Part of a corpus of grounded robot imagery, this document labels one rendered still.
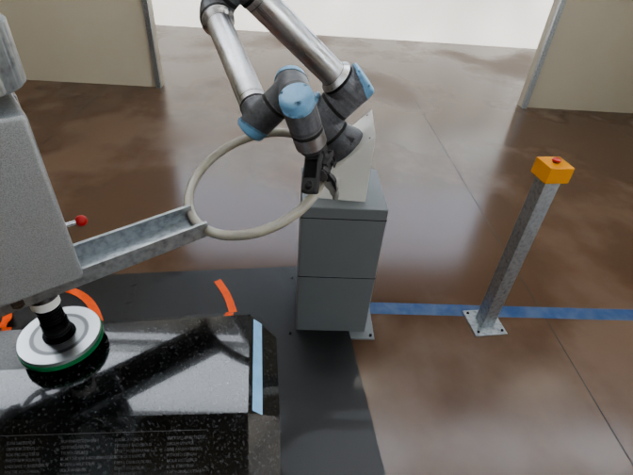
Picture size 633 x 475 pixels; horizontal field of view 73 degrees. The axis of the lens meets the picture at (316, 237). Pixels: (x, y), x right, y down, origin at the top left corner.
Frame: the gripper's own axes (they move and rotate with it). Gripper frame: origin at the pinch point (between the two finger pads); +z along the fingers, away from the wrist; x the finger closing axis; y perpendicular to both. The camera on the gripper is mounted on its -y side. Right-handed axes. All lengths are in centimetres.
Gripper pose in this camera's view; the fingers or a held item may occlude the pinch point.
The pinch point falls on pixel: (325, 198)
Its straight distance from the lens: 133.8
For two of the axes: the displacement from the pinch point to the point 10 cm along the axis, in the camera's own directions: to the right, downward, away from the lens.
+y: 3.4, -7.9, 5.2
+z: 2.4, 6.0, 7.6
